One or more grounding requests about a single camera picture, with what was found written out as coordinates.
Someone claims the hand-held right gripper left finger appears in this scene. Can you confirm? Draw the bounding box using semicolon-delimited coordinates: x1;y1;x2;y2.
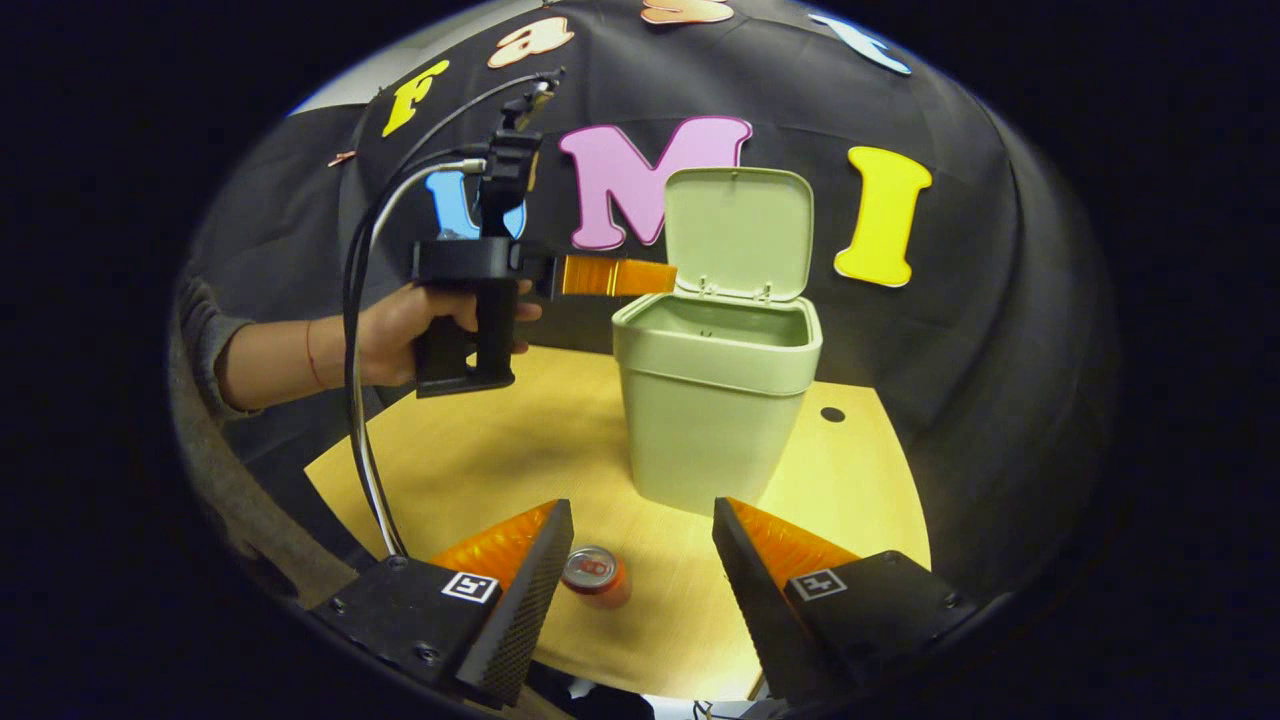
308;498;576;709

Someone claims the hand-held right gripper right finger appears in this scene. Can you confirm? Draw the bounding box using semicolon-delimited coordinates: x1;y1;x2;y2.
712;496;979;707

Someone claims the red pop can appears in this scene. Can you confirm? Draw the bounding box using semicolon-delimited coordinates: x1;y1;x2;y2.
559;544;632;610

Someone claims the green desktop garbage bin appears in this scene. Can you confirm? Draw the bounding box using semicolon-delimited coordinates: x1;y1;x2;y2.
611;166;824;517

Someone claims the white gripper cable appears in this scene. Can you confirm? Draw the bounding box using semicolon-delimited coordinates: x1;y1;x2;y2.
350;158;489;558

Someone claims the person's grey clothing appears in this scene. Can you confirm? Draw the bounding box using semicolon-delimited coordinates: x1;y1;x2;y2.
170;300;356;606

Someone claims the wooden desktop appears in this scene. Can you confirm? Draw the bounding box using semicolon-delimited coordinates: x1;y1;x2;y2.
304;345;933;703

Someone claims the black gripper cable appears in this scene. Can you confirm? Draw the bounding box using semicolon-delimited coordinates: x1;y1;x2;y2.
342;68;563;557

